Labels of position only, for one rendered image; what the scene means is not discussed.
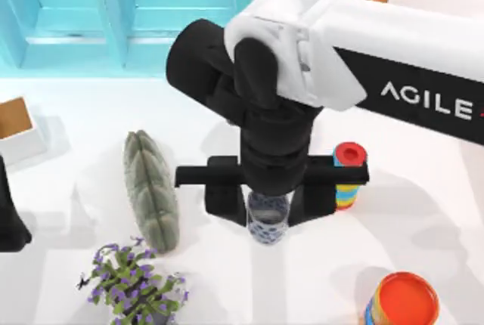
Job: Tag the blue and white patterned cup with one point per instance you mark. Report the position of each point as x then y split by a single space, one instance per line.
266 223

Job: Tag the stack of coloured rings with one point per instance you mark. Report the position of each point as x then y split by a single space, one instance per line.
348 153

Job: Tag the grey-green ridged bread loaf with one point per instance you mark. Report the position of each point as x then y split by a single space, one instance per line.
151 189

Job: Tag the purple flowering potted plant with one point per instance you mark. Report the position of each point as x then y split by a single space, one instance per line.
132 283

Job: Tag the orange-lidded can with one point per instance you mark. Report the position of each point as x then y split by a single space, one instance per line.
406 296

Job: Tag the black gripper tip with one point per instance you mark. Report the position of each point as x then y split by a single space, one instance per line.
11 211

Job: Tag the white box with brown inside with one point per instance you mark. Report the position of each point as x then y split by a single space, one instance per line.
19 136

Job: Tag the light blue rack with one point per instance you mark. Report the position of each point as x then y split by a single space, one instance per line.
75 11

